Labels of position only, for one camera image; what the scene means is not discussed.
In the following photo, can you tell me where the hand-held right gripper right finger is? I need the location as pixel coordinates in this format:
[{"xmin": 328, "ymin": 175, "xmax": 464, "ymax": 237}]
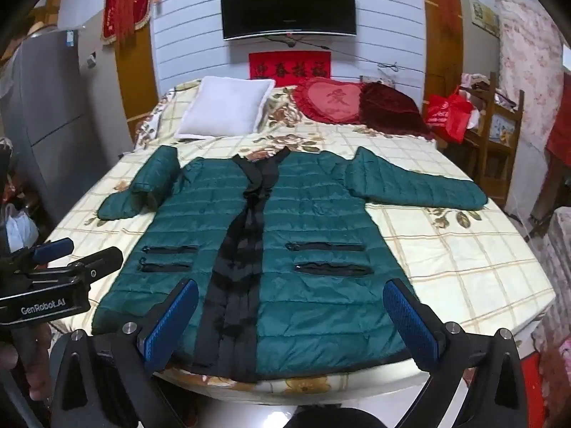
[{"xmin": 383, "ymin": 277, "xmax": 529, "ymax": 428}]

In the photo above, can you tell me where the red shopping bag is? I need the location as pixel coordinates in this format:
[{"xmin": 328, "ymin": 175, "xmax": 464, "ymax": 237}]
[{"xmin": 423, "ymin": 89, "xmax": 474, "ymax": 144}]

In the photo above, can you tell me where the pile of clothes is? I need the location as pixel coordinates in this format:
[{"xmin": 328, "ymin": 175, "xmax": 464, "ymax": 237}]
[{"xmin": 461, "ymin": 72, "xmax": 522, "ymax": 114}]

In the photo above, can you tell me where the person's left hand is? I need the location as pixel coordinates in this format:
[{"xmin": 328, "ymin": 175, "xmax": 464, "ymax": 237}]
[{"xmin": 0, "ymin": 323, "xmax": 52, "ymax": 411}]

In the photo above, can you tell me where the white plastic bag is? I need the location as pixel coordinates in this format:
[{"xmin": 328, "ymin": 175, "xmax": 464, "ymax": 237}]
[{"xmin": 4, "ymin": 204, "xmax": 41, "ymax": 253}]

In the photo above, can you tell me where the framed wall picture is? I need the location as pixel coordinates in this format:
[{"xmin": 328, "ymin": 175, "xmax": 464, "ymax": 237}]
[{"xmin": 468, "ymin": 0, "xmax": 501, "ymax": 39}]

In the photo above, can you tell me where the bed with floral checked sheet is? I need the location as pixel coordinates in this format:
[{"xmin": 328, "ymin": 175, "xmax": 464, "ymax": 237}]
[{"xmin": 45, "ymin": 78, "xmax": 556, "ymax": 397}]

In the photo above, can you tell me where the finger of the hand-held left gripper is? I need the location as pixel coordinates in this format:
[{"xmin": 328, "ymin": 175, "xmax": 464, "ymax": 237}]
[
  {"xmin": 0, "ymin": 238, "xmax": 75, "ymax": 282},
  {"xmin": 45, "ymin": 246, "xmax": 124, "ymax": 278}
]

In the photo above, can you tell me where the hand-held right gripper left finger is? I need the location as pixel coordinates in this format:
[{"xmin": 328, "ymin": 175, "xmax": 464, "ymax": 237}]
[{"xmin": 50, "ymin": 277, "xmax": 200, "ymax": 428}]

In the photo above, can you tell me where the red paper wall banner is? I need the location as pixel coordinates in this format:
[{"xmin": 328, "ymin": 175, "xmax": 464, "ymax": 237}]
[{"xmin": 248, "ymin": 50, "xmax": 332, "ymax": 88}]

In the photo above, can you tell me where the pink floral cloth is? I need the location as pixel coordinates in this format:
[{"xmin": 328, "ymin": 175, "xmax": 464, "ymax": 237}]
[{"xmin": 533, "ymin": 207, "xmax": 571, "ymax": 368}]

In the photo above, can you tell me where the white square pillow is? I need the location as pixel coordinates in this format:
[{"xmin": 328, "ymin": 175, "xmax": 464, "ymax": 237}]
[{"xmin": 173, "ymin": 77, "xmax": 276, "ymax": 140}]

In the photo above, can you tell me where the red heart-shaped pillow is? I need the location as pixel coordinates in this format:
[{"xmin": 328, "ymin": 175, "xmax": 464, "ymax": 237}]
[{"xmin": 292, "ymin": 77, "xmax": 365, "ymax": 124}]

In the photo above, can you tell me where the pink floral quilt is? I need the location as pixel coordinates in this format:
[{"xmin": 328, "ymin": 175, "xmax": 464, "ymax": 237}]
[{"xmin": 495, "ymin": 0, "xmax": 566, "ymax": 163}]

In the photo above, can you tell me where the black wall-mounted television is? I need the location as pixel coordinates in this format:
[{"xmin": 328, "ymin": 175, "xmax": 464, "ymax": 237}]
[{"xmin": 219, "ymin": 0, "xmax": 358, "ymax": 41}]

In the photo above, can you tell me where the wooden chair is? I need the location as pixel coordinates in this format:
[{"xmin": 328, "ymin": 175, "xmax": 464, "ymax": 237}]
[{"xmin": 463, "ymin": 71, "xmax": 526, "ymax": 209}]

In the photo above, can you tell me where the dark red velvet pillow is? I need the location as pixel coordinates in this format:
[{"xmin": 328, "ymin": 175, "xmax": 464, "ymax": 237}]
[{"xmin": 359, "ymin": 81, "xmax": 436, "ymax": 140}]

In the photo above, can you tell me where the green puffer jacket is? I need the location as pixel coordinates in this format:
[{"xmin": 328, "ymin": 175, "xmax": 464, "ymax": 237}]
[{"xmin": 91, "ymin": 145, "xmax": 487, "ymax": 384}]

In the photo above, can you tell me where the black wall cable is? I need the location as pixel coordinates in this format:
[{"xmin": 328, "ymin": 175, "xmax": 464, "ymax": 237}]
[{"xmin": 377, "ymin": 62, "xmax": 424, "ymax": 75}]

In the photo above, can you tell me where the red tasselled hanging pennant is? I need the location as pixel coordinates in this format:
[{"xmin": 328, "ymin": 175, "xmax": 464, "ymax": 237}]
[{"xmin": 102, "ymin": 0, "xmax": 158, "ymax": 46}]

